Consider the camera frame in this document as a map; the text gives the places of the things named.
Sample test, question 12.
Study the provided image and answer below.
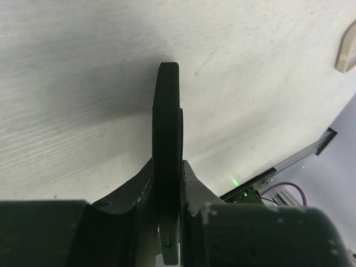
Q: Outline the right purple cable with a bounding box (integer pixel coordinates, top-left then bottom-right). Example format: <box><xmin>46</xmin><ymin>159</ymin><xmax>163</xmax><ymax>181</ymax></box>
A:
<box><xmin>261</xmin><ymin>182</ymin><xmax>308</xmax><ymax>208</ymax></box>

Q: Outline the beige phone case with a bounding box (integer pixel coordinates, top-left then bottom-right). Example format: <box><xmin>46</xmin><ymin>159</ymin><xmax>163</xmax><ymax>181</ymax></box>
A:
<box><xmin>334</xmin><ymin>21</ymin><xmax>355</xmax><ymax>74</ymax></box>

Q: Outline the aluminium front rail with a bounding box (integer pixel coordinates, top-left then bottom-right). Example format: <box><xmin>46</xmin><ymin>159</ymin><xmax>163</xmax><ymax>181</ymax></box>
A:
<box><xmin>220</xmin><ymin>128</ymin><xmax>337</xmax><ymax>206</ymax></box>

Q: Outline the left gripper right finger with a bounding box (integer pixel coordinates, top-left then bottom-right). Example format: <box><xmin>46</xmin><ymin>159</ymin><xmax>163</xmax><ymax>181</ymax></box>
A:
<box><xmin>180</xmin><ymin>161</ymin><xmax>353</xmax><ymax>266</ymax></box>

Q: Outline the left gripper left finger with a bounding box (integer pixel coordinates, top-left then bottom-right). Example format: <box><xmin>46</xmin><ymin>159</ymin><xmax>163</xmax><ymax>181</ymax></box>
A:
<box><xmin>1</xmin><ymin>162</ymin><xmax>156</xmax><ymax>266</ymax></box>

